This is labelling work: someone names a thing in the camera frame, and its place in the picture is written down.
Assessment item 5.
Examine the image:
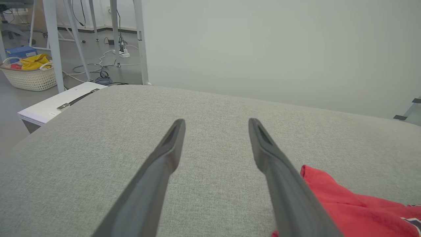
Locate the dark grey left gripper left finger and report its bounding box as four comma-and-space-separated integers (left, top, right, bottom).
92, 118, 186, 237

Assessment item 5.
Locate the black strap handle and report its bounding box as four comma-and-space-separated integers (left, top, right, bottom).
57, 88, 100, 111

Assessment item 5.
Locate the white metal desk frame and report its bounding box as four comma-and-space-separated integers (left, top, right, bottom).
0, 0, 152, 92

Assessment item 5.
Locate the yellow cloth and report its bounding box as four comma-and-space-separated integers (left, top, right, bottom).
20, 54, 52, 70

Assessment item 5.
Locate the brown cardboard box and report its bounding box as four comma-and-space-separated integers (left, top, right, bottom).
33, 0, 48, 32

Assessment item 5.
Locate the cream woven laundry basket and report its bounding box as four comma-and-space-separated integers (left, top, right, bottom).
0, 57, 57, 92

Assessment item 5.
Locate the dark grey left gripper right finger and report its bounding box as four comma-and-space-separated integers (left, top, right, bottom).
248, 118, 342, 237

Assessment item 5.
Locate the white box appliance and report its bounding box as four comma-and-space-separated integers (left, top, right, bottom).
18, 81, 109, 134

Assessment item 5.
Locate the blue box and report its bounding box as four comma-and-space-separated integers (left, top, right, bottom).
5, 46, 37, 60

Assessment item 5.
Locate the grey fabric sofa cushion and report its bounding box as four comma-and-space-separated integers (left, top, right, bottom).
0, 85, 421, 237

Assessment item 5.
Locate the white floor cable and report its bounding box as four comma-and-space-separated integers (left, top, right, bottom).
99, 44, 142, 68

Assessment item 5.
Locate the red jersey number 23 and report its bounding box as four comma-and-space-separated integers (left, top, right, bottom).
271, 165, 421, 237

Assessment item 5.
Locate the grey office chair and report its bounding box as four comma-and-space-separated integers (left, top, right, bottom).
0, 20, 37, 45

